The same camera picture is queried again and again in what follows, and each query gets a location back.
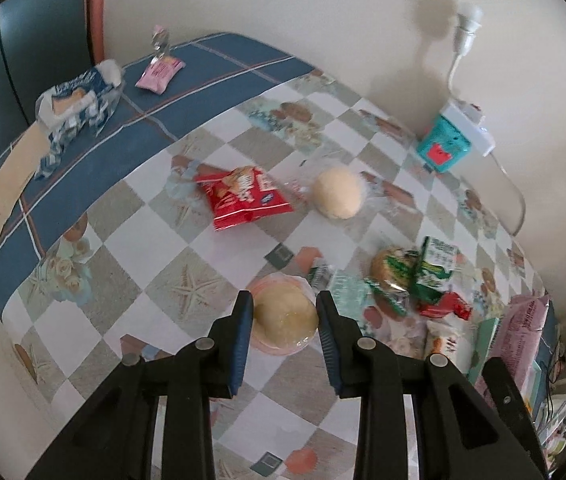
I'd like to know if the white power cable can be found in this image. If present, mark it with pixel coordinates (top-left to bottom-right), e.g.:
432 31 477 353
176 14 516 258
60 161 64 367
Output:
490 152 528 237

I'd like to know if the white orange snack packet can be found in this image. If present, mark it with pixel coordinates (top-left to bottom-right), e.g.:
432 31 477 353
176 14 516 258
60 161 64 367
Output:
425 321 468 361

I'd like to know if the clear plastic wrapper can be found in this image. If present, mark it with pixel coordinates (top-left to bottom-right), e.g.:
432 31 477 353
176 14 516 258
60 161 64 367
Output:
149 25 173 63

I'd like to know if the red printed snack bag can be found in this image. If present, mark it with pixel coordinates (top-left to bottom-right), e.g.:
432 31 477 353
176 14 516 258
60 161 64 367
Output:
193 165 295 233

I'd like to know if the teal rimmed tray box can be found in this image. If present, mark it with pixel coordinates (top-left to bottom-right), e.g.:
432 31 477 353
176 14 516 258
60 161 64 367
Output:
467 316 546 413

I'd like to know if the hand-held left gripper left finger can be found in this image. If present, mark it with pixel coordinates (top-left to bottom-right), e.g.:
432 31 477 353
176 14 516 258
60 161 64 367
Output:
26 290 255 480

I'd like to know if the red pole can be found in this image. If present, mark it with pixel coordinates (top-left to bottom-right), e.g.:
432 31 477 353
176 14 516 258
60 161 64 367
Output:
87 0 109 63

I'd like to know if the white power strip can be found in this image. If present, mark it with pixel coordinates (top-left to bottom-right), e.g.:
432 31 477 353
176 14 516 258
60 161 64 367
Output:
440 100 496 157

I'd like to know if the round pastry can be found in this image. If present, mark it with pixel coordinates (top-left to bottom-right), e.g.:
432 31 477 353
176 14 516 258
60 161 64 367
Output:
246 272 320 356

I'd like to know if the pale bun in clear wrap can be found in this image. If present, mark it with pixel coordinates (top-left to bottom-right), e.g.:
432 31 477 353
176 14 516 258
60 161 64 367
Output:
288 167 381 221

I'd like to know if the small pink snack packet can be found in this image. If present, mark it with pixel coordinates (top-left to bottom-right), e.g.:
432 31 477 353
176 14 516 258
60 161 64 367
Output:
134 56 185 95

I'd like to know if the teal box with red label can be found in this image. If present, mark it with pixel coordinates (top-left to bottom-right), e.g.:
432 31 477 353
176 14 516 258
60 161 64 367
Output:
415 114 474 175

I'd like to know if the white power adapter with cable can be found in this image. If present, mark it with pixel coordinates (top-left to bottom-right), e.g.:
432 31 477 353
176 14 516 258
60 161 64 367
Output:
445 2 484 103

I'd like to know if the green label wrapped pastry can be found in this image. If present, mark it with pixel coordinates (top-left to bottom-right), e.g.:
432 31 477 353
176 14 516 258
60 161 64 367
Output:
363 245 421 318

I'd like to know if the cardboard strip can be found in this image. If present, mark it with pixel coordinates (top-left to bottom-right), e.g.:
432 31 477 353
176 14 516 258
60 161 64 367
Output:
0 122 49 258

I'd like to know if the mint green snack packet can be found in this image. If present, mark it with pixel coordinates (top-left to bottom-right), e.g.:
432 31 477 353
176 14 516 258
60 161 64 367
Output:
308 257 374 323

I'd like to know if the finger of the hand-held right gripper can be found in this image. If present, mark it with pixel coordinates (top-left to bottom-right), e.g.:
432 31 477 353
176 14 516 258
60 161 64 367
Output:
482 356 547 467

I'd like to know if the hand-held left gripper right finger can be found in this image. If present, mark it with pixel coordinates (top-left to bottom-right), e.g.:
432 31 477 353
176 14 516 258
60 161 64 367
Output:
315 290 551 480

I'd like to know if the dark cabinet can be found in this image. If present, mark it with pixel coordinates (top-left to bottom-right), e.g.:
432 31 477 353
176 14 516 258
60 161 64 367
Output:
0 0 94 176

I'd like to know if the small red candy packet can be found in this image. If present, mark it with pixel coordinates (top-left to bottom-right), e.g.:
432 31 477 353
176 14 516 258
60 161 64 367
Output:
417 291 474 322

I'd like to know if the pink snack package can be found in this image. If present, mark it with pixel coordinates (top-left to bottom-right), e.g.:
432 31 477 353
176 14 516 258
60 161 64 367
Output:
475 294 551 401

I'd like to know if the blue white bread bag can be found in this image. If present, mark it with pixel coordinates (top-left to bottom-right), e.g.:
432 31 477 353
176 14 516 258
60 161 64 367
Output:
33 59 126 181

